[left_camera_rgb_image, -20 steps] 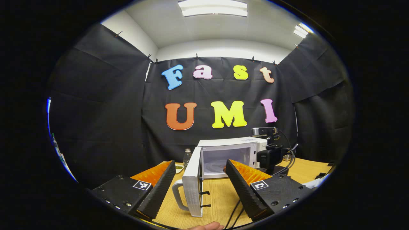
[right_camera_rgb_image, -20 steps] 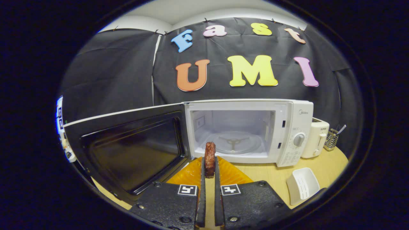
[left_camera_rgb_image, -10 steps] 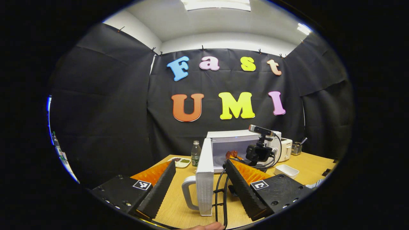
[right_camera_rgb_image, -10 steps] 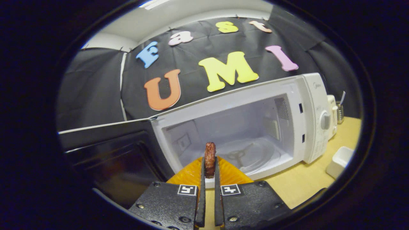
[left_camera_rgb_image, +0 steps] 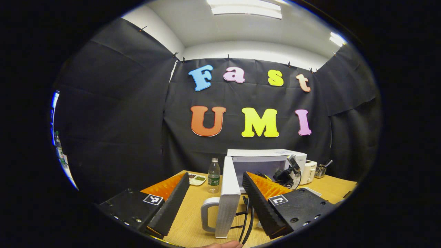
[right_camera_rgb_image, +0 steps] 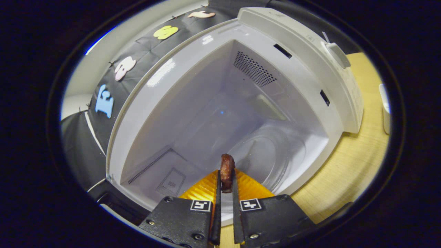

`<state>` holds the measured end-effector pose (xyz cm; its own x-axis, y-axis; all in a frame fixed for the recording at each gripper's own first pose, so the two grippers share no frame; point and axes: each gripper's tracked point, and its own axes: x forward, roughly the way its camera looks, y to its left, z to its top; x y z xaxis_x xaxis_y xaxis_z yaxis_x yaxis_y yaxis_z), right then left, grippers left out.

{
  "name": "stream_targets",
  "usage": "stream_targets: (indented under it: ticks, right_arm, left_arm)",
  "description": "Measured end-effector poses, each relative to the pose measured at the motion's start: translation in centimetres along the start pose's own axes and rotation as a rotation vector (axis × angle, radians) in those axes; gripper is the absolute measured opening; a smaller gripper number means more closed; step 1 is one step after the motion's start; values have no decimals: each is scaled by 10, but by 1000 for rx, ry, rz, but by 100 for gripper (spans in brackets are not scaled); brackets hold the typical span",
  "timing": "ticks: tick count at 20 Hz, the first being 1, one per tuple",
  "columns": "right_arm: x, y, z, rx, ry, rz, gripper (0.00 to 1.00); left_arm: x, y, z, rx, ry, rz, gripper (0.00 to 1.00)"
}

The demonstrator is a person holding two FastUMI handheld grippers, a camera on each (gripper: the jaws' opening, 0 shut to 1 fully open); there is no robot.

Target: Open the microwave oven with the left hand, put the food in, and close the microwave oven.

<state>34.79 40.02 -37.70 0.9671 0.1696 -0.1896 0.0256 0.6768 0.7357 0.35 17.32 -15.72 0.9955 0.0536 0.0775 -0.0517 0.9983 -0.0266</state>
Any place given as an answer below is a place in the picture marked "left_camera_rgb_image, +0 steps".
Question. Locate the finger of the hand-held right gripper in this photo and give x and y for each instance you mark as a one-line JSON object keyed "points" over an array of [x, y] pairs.
{"points": [[267, 176]]}

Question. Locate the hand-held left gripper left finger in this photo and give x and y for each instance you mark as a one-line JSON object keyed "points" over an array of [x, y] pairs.
{"points": [[170, 206]]}

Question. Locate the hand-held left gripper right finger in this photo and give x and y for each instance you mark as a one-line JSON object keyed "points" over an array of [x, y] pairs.
{"points": [[260, 210]]}

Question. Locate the white microwave oven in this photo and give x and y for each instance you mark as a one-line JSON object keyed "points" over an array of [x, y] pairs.
{"points": [[231, 193]]}

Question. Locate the white toaster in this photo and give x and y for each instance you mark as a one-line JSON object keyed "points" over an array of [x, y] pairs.
{"points": [[309, 172]]}

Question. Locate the white divided snack tray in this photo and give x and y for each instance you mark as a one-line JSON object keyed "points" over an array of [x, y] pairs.
{"points": [[197, 179]]}

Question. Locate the clear plastic water bottle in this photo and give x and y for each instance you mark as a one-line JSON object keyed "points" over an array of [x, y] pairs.
{"points": [[214, 179]]}

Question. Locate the black backdrop cloth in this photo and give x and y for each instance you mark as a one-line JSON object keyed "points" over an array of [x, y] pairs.
{"points": [[120, 120]]}

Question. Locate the white side counter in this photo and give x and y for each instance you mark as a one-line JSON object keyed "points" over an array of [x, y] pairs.
{"points": [[69, 172]]}

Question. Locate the green glass bottle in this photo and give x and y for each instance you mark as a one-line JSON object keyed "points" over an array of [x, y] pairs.
{"points": [[59, 146]]}

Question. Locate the small ceiling light panel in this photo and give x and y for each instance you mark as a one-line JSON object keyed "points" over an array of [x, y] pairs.
{"points": [[337, 39]]}

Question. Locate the large ceiling light panel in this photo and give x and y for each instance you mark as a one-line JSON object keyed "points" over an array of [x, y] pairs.
{"points": [[244, 8]]}

